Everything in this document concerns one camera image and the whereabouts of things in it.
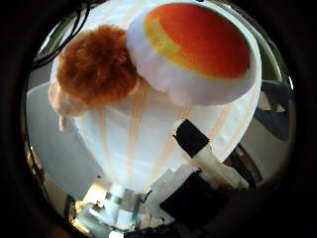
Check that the brown mane lion plush toy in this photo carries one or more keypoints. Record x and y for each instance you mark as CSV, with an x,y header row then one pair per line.
x,y
95,66

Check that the white striped table cloth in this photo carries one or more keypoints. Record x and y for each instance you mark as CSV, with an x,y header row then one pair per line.
x,y
148,139

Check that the dark chair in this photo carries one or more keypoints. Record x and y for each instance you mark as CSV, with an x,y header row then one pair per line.
x,y
275,112

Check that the white and orange egg plush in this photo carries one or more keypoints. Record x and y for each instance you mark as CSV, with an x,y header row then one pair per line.
x,y
198,49

